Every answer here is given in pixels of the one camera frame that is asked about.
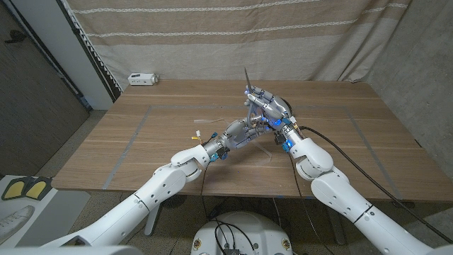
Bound clear tape strip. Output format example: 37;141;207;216
193;118;273;166

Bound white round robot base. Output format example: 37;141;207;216
190;211;294;255

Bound yellow black foot pedal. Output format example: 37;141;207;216
1;176;29;201
24;176;53;200

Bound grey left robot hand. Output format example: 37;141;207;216
205;118;273;160

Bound dark wooden door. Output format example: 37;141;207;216
0;0;90;176

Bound black cable on base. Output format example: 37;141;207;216
211;218;258;255

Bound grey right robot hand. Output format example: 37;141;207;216
243;86;304;146

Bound white shoe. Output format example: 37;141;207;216
0;203;32;242

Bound white floor board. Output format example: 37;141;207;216
0;175;57;249

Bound white power box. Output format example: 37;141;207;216
127;72;159;86

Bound grey floor mat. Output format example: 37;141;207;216
16;189;91;247

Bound scissors with tan handles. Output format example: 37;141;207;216
243;67;265;129

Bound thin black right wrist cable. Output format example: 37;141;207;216
289;154;333;255

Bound black door handle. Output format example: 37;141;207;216
4;30;26;44

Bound beige striped curtain backdrop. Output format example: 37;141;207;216
65;0;413;91

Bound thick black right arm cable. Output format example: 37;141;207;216
299;125;453;245

